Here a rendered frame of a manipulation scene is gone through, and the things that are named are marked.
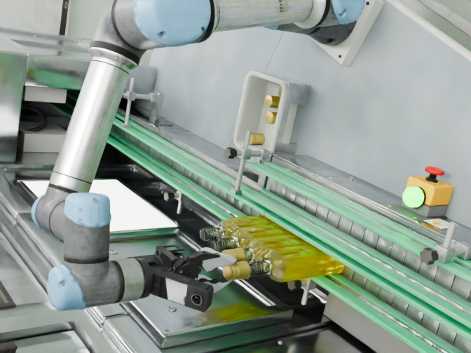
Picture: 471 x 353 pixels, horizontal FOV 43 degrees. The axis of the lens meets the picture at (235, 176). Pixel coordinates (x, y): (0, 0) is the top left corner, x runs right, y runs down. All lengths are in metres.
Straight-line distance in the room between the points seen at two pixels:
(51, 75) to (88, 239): 1.20
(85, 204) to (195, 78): 1.15
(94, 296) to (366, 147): 0.78
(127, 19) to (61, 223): 0.36
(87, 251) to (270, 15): 0.56
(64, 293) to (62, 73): 1.25
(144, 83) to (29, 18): 2.79
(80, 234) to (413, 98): 0.81
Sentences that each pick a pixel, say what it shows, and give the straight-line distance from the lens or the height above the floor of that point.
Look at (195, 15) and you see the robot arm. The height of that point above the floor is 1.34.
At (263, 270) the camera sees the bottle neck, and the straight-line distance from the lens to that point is 1.23.
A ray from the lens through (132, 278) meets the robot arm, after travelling 1.06.
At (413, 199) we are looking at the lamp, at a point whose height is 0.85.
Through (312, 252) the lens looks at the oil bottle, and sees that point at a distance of 1.32.
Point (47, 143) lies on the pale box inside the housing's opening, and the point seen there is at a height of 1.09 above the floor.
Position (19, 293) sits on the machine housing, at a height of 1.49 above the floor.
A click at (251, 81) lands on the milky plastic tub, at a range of 1.72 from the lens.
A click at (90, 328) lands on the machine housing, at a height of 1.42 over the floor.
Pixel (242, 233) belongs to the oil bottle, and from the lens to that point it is 1.33.
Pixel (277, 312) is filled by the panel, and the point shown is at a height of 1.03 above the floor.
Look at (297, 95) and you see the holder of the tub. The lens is 1.62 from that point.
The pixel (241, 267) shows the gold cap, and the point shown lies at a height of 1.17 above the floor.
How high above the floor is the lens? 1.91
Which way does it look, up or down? 38 degrees down
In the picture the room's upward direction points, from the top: 91 degrees counter-clockwise
